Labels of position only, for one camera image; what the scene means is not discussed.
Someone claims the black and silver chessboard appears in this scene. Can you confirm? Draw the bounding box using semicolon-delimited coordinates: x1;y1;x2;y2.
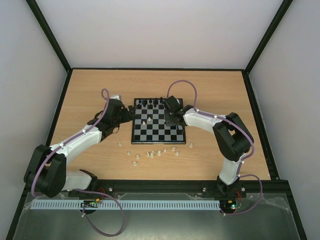
131;97;187;145

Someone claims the white queen piece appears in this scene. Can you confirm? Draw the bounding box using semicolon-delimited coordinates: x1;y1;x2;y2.
150;150;155;158

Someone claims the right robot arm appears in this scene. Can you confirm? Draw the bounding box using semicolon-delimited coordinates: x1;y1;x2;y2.
163;96;254;197

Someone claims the grey slotted cable duct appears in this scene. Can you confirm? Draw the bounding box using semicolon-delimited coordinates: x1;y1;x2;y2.
30;199;221;211

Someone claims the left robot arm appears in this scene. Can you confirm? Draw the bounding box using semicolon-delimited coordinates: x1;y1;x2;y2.
23;98;134;198

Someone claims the black aluminium frame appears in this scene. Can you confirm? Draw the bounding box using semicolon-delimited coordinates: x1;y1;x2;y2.
4;0;310;240

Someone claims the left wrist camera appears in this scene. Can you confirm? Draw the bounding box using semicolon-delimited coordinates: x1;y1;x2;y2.
110;94;122;101

